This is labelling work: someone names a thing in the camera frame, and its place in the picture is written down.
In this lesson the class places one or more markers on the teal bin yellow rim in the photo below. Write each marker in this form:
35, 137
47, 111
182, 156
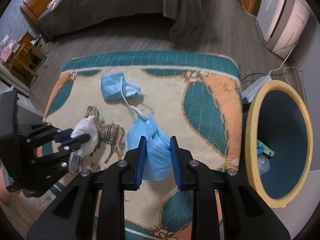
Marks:
278, 117

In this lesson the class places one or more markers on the blue face mask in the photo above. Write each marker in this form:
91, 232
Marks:
114, 86
158, 157

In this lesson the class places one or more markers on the teal orange horse rug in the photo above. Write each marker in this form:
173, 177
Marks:
193, 97

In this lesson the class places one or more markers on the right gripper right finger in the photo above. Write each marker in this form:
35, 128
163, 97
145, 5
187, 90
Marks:
225, 206

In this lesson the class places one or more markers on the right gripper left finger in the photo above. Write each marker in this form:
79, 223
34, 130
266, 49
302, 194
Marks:
92, 204

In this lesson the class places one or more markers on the bed with brown blanket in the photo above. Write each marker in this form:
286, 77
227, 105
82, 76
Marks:
57, 17

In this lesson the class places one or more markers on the white air purifier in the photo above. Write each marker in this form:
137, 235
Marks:
280, 24

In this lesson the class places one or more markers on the clear plastic glove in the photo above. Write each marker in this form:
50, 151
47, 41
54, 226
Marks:
263, 164

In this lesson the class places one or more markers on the white power strip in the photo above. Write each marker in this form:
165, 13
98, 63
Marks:
249, 93

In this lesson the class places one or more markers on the green white cardboard box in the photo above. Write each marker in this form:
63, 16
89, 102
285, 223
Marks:
263, 149

